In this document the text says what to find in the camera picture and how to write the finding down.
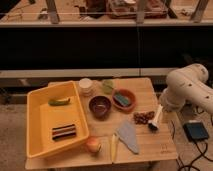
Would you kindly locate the grey towel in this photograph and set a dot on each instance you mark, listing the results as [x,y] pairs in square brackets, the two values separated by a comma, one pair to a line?
[127,134]

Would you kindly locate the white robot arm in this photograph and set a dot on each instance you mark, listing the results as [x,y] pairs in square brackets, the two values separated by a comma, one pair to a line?
[187,84]

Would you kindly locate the green glass cup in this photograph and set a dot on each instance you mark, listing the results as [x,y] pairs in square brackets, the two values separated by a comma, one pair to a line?
[107,86]

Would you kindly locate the dark purple bowl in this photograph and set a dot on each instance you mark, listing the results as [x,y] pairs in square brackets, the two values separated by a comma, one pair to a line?
[100,106]

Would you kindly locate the terracotta bowl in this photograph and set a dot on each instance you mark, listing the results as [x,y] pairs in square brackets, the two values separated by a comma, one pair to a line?
[129,95]

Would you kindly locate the teal sponge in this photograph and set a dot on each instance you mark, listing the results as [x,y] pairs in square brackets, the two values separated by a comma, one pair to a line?
[121,99]

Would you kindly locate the brown grapes bunch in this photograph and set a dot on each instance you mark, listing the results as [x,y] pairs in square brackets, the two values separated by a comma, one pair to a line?
[143,118]

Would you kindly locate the green pepper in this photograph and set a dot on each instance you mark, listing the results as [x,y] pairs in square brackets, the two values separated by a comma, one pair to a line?
[53,102]

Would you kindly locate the orange apple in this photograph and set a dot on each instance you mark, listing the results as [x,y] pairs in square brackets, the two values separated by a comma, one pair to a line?
[93,144]

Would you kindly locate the yellow plastic bin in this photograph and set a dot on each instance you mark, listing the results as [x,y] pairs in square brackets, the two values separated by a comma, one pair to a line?
[42,118]

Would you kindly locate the black pedal box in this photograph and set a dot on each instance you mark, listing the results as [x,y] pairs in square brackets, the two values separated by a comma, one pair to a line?
[195,131]

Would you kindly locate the white handled brush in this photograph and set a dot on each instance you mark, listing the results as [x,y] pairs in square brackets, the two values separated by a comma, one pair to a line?
[153,124]

